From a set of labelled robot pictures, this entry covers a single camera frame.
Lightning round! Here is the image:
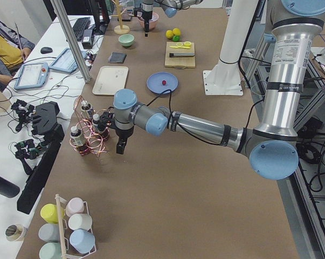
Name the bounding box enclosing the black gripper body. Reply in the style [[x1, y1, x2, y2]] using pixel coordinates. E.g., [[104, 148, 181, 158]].
[[143, 11, 151, 30], [115, 127, 134, 142]]

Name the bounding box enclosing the blue round plate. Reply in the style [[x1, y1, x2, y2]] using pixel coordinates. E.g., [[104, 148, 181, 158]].
[[147, 72, 178, 94]]

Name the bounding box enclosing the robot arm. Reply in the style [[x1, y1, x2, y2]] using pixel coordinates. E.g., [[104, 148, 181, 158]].
[[138, 0, 202, 37], [104, 1, 257, 175]]

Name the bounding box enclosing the pink ice bowl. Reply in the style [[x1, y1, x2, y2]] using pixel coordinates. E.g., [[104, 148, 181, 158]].
[[137, 12, 159, 31]]

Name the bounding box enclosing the mint green bowl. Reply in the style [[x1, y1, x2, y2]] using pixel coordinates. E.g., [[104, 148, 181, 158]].
[[118, 33, 135, 47]]

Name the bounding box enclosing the yellow lemon near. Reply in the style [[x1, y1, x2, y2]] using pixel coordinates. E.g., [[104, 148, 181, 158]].
[[165, 30, 174, 39]]

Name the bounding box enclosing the yellow lemon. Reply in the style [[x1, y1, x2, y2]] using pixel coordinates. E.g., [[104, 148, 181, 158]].
[[165, 30, 174, 39], [172, 28, 181, 36]]

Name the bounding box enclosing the tea bottle front middle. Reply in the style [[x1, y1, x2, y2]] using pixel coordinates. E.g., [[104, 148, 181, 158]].
[[92, 113, 106, 134]]

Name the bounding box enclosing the tea bottle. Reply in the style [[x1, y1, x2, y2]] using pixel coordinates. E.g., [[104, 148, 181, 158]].
[[81, 100, 94, 120], [70, 126, 89, 155], [92, 113, 106, 134]]

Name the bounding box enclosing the wooden cup tree stand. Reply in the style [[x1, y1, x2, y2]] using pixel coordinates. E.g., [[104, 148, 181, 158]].
[[112, 0, 130, 35]]

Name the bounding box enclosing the yellow lemon far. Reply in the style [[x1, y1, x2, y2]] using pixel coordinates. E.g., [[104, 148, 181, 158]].
[[172, 28, 181, 36]]

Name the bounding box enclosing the green lime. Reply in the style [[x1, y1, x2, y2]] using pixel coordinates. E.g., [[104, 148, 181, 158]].
[[172, 35, 180, 42]]

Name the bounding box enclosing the steel muddler black tip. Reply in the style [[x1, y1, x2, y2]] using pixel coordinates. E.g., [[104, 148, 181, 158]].
[[169, 53, 195, 58]]

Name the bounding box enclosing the grey folded cloth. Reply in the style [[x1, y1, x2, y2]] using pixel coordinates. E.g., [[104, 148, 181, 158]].
[[108, 52, 127, 64]]

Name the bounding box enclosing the tea bottle back left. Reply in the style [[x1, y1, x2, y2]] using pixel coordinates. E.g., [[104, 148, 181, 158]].
[[70, 126, 89, 155]]

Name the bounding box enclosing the tea bottle back right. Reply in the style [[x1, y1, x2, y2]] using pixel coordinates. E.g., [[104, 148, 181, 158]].
[[81, 100, 94, 120]]

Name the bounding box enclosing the yellow plastic knife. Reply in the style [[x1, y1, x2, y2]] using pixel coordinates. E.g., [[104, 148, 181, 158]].
[[169, 45, 191, 49]]

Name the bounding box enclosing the wooden cutting board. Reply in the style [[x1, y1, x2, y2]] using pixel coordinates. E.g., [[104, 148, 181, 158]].
[[164, 42, 196, 69]]

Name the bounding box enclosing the cream rabbit tray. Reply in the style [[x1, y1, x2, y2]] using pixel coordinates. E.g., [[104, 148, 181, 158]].
[[92, 66, 129, 96]]

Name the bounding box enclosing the black keyboard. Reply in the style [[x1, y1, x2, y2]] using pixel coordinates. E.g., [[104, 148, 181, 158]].
[[72, 17, 91, 41]]

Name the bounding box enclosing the pink cup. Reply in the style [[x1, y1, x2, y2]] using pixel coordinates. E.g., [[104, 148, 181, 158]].
[[65, 197, 85, 217]]

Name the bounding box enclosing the black gripper stand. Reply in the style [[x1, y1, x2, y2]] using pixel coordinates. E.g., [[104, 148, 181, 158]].
[[15, 101, 65, 214]]

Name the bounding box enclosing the white cup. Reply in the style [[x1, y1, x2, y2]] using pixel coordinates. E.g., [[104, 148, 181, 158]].
[[68, 214, 93, 231]]

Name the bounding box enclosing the teach pendant far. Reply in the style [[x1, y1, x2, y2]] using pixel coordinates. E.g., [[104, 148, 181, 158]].
[[49, 48, 78, 73]]

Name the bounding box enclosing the teach pendant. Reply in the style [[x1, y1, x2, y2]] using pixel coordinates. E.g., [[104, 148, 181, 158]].
[[49, 48, 78, 73], [14, 62, 49, 90]]

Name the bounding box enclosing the yellow cup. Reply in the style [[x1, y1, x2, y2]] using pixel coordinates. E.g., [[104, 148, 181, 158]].
[[40, 203, 58, 223]]

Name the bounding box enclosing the black computer mouse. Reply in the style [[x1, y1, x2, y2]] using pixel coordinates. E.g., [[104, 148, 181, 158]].
[[40, 46, 53, 54]]

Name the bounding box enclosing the blue cup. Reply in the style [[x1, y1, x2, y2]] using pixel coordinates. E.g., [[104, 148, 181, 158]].
[[69, 229, 95, 254]]

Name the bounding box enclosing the white cup rack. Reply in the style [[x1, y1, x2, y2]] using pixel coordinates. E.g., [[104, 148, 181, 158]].
[[55, 194, 97, 258]]

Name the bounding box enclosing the teach pendant near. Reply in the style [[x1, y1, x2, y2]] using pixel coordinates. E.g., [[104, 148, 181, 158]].
[[14, 62, 49, 90]]

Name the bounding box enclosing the grey cup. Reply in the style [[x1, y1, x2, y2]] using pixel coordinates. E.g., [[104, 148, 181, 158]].
[[38, 223, 60, 242]]

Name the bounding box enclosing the mint cup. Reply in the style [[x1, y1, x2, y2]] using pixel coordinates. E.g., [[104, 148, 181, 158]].
[[39, 242, 61, 259]]

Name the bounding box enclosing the black thermos bottle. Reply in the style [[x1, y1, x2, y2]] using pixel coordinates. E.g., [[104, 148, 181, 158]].
[[0, 176, 20, 198]]

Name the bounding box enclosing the seated person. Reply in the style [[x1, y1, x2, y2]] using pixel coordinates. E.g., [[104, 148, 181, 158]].
[[0, 21, 35, 91]]

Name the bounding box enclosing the copper wire bottle rack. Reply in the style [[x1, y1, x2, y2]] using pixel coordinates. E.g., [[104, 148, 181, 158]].
[[70, 96, 109, 156]]

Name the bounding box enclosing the aluminium frame post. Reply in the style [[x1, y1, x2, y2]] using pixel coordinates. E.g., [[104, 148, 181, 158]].
[[51, 0, 91, 83]]

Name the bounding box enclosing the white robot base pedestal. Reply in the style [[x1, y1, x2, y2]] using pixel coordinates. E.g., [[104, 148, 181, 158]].
[[203, 0, 259, 96]]

